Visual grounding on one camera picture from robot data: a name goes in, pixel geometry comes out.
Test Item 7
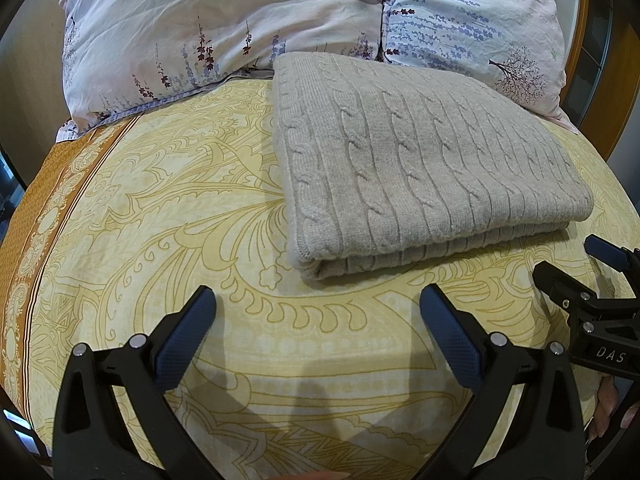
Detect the blue floral pillow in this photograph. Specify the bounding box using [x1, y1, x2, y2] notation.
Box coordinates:
[380, 0, 581, 133]

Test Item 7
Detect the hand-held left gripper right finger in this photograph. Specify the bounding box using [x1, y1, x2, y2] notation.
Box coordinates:
[415, 283, 587, 480]

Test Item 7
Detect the wooden headboard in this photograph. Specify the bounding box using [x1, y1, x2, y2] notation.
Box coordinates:
[560, 0, 640, 161]

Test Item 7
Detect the beige cable-knit sweater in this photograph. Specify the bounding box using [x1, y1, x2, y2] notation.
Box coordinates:
[272, 51, 595, 281]

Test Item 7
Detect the white floral pillow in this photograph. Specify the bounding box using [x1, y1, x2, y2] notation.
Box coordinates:
[55, 0, 396, 143]

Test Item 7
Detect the yellow patterned bed sheet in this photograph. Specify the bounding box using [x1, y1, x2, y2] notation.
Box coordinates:
[0, 75, 636, 480]

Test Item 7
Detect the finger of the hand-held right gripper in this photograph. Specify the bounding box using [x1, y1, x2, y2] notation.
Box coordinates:
[585, 234, 640, 291]
[532, 262, 601, 313]

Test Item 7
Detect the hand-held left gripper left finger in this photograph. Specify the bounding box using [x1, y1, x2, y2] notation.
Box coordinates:
[52, 285, 221, 480]

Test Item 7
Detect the person's right hand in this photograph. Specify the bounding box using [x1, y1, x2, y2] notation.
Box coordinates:
[590, 375, 626, 443]

